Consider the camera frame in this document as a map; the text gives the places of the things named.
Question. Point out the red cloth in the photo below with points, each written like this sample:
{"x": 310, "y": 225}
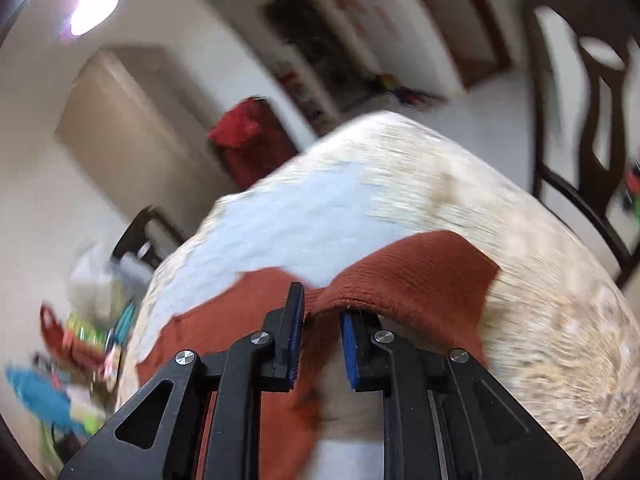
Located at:
{"x": 240, "y": 130}

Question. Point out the red bag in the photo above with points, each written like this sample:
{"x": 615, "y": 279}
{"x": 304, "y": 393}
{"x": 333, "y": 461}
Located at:
{"x": 52, "y": 330}

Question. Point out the blue cloth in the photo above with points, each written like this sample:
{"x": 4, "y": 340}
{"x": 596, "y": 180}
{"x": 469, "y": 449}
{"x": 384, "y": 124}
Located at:
{"x": 40, "y": 395}

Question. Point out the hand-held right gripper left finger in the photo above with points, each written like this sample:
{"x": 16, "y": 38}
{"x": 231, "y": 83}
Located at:
{"x": 297, "y": 332}

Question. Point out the light blue quilted mat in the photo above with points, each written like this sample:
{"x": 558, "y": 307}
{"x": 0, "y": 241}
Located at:
{"x": 300, "y": 220}

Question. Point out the brown wooden door frame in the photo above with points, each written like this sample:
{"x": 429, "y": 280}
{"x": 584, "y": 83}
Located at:
{"x": 475, "y": 35}

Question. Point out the teal packet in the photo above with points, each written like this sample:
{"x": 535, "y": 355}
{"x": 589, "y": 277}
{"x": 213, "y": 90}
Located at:
{"x": 125, "y": 320}

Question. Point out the green snack packets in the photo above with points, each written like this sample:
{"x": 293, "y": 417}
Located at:
{"x": 85, "y": 332}

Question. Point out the round ceiling light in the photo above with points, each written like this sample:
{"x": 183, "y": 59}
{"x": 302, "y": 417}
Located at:
{"x": 94, "y": 12}

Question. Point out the dark glass cabinet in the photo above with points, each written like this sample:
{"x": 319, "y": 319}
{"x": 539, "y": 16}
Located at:
{"x": 310, "y": 40}

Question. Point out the dark wooden chair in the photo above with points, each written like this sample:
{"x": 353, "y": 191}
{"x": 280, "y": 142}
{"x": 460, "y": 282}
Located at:
{"x": 600, "y": 85}
{"x": 131, "y": 232}

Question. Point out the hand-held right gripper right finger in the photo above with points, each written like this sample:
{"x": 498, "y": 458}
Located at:
{"x": 348, "y": 350}

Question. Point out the rust brown knit garment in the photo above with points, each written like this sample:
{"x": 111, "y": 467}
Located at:
{"x": 425, "y": 270}

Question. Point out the beige lace tablecloth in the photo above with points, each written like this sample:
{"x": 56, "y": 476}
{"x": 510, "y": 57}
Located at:
{"x": 550, "y": 310}

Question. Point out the beige door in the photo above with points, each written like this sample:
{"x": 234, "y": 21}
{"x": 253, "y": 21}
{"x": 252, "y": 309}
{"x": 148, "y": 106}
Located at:
{"x": 125, "y": 125}

